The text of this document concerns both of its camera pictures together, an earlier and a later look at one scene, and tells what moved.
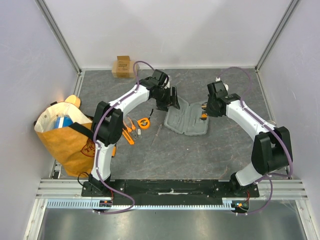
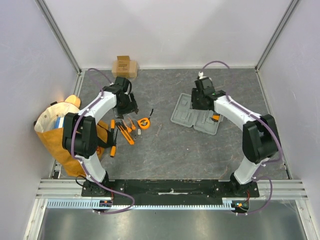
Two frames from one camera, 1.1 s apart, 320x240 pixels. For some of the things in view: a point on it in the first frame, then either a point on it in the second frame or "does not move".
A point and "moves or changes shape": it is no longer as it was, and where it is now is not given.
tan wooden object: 74,100 does not move
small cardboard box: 123,67 does not move
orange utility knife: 127,137 does not move
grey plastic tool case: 187,119 moves or changes shape
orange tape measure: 143,123 does not move
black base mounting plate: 168,188 does not move
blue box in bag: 62,121 does not move
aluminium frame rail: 280,189 does not move
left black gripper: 168,102 -> 132,107
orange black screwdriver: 114,151 does not move
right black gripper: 211,108 -> 198,102
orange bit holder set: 204,116 -> 215,117
